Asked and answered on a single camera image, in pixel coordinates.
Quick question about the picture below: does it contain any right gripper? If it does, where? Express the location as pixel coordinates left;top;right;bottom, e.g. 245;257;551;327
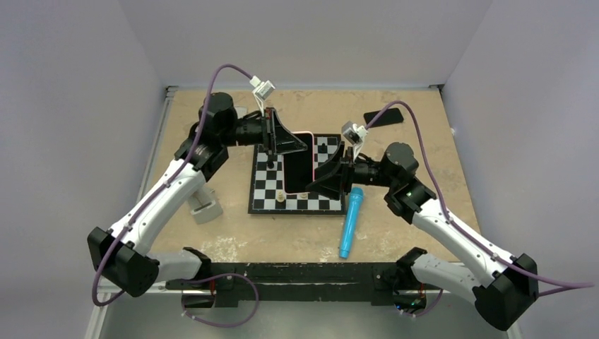
307;141;397;201

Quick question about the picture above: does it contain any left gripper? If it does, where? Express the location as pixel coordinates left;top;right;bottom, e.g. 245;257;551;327
220;107;307;155

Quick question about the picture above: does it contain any black phone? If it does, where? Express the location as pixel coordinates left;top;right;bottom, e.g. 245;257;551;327
363;107;404;128

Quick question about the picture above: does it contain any white phone case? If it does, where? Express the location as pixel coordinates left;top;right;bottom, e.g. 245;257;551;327
235;106;248;119

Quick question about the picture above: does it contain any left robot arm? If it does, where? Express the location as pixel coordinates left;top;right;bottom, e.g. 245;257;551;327
87;93;312;306

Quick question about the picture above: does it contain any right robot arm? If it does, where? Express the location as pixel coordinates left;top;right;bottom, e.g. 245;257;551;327
307;142;539;331

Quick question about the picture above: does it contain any blue toy microphone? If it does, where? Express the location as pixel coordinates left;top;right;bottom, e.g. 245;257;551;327
338;187;364;259

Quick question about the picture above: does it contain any white chess piece bottom left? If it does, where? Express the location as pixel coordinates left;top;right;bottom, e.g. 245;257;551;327
276;190;286;203

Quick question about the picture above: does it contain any black white chessboard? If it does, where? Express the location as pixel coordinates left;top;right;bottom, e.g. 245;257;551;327
248;133;346;215

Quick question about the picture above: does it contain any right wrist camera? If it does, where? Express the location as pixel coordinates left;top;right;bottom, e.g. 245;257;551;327
341;121;369;160

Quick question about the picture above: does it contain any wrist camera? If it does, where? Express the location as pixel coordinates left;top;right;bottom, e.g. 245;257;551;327
249;76;275;112
341;121;369;160

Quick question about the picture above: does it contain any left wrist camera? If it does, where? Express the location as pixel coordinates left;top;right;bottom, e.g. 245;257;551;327
249;76;275;112

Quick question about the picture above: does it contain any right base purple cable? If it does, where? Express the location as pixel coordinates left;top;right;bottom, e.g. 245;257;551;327
400;287;446;319

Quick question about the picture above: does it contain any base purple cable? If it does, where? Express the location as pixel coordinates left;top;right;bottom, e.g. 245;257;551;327
181;273;260;329
400;287;446;319

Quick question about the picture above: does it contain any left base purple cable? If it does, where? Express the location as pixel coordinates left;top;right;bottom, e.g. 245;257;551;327
181;273;260;329

